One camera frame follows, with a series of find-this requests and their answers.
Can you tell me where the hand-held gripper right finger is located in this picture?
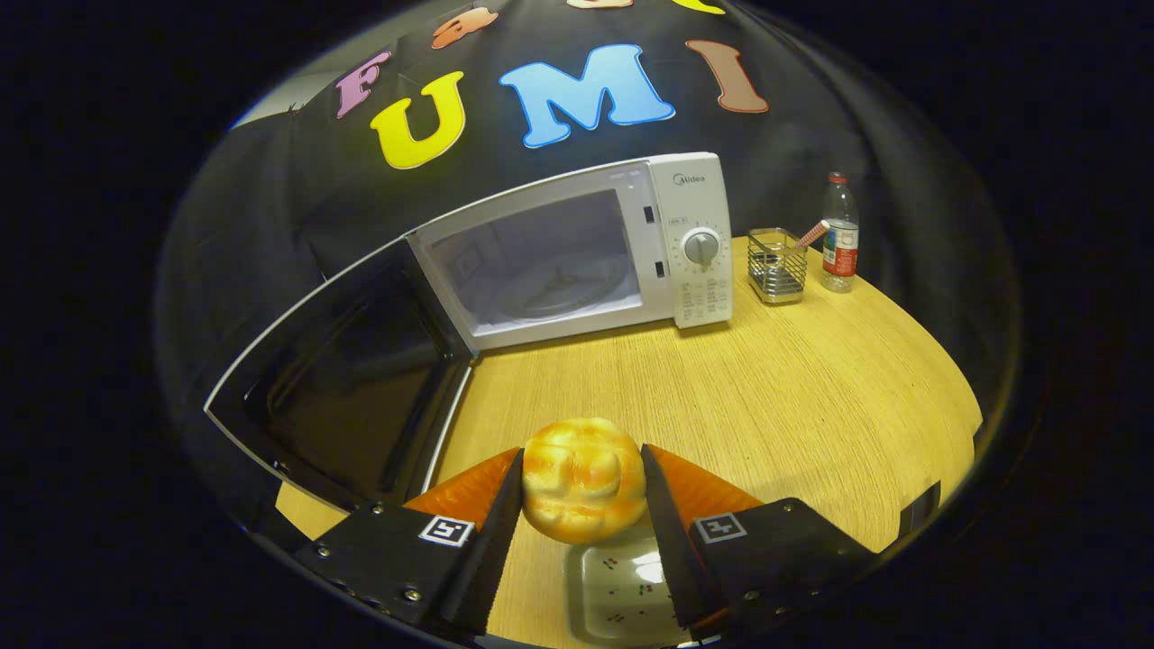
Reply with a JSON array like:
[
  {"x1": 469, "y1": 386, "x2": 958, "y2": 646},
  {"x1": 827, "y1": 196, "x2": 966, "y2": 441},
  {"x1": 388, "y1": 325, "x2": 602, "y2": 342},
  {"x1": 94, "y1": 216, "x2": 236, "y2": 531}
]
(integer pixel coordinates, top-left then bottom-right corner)
[{"x1": 640, "y1": 443, "x2": 875, "y2": 636}]

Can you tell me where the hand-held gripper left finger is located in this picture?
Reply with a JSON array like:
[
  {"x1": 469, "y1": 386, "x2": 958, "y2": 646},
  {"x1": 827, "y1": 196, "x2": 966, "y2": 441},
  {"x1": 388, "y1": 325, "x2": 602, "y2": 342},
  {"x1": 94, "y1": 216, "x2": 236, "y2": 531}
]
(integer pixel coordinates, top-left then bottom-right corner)
[{"x1": 296, "y1": 448, "x2": 526, "y2": 636}]

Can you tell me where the golden bread roll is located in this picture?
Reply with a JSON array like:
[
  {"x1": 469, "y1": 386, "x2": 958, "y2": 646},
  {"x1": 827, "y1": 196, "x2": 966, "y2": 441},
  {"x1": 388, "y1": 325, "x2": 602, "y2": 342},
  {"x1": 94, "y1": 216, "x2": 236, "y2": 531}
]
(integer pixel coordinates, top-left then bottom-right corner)
[{"x1": 521, "y1": 416, "x2": 648, "y2": 544}]

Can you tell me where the white microwave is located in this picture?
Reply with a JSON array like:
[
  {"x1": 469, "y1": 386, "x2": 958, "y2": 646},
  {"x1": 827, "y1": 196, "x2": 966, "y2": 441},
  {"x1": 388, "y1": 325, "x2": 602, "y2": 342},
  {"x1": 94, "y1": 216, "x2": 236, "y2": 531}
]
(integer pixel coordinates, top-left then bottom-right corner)
[{"x1": 204, "y1": 151, "x2": 734, "y2": 515}]

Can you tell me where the white square plate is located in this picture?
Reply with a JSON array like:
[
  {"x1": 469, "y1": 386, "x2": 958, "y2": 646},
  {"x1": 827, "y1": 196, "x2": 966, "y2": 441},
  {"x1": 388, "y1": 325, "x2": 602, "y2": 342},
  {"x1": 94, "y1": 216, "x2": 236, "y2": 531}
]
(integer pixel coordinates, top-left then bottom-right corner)
[{"x1": 563, "y1": 536, "x2": 695, "y2": 648}]

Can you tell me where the clear plastic water bottle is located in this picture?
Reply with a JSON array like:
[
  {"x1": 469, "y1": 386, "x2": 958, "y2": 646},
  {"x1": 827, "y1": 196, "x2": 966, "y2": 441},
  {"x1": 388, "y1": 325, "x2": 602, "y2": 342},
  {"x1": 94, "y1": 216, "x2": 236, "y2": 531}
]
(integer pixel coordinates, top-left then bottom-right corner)
[{"x1": 821, "y1": 172, "x2": 860, "y2": 294}]

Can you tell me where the wire mesh utensil holder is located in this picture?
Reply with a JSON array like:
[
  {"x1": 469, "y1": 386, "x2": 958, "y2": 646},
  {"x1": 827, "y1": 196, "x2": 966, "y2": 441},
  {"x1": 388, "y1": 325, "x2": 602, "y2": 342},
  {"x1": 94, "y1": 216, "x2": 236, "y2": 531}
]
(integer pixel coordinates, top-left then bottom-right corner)
[{"x1": 746, "y1": 227, "x2": 809, "y2": 305}]

